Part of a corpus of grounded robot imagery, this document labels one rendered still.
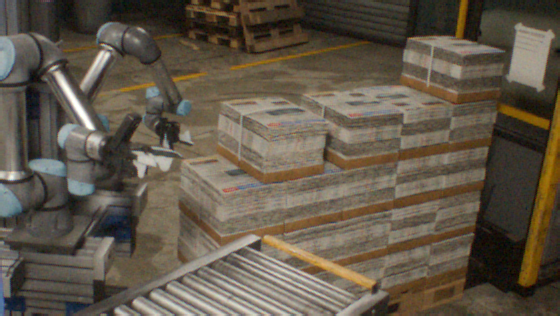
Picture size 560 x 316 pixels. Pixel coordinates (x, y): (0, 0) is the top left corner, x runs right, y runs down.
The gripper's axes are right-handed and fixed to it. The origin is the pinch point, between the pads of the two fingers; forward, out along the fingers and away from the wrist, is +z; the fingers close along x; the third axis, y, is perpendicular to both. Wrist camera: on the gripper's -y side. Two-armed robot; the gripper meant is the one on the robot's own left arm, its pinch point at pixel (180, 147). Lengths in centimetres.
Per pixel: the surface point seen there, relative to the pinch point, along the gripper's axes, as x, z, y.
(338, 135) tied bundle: 55, 35, 11
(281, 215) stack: 25, 44, -17
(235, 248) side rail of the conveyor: -16, 81, -5
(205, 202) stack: -2.4, 30.2, -12.4
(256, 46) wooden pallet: 320, -494, -75
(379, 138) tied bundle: 72, 42, 10
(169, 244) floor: 28, -73, -85
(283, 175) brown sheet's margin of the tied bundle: 24.0, 43.7, 0.4
